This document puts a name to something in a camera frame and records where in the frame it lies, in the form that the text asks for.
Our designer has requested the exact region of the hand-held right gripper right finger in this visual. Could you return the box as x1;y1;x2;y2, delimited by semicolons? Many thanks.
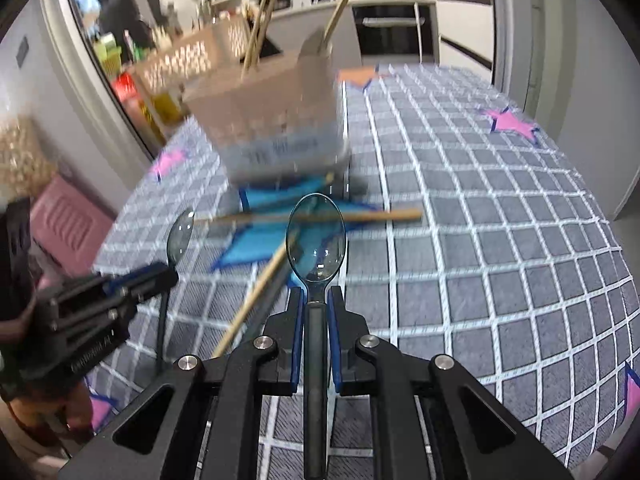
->
327;286;576;480

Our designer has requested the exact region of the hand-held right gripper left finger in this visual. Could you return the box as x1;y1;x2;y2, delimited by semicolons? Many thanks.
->
60;287;305;480

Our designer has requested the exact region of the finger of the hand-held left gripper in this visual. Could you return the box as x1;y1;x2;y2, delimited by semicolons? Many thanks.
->
35;261;179;347

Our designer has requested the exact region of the beige plastic utensil holder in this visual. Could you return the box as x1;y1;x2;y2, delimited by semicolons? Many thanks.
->
181;35;352;188

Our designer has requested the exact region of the person's left hand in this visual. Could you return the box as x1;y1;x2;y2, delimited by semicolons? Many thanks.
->
5;385;93;443

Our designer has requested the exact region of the pink plastic stool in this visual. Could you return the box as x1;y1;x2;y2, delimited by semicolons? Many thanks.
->
30;175;116;278

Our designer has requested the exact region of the grey checked star tablecloth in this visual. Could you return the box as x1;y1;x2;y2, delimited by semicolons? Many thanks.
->
87;62;640;480

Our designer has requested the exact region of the yellow oil bottle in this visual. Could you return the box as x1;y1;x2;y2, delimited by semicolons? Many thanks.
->
147;85;186;128

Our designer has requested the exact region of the clear bag of nuts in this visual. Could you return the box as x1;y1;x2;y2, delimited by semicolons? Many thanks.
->
0;115;58;201

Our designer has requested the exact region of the red plastic basket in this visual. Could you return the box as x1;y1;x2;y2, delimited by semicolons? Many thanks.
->
112;72;141;108

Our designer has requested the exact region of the beige flower-hole storage cart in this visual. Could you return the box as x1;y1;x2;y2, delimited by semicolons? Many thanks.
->
131;17;261;126

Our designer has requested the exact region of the green plastic basket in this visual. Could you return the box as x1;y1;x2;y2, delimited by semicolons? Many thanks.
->
95;35;123;73

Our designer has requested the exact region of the black built-in oven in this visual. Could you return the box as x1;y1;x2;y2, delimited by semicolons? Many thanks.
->
351;2;437;58

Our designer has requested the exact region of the white refrigerator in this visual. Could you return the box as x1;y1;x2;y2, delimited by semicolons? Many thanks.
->
436;0;496;71

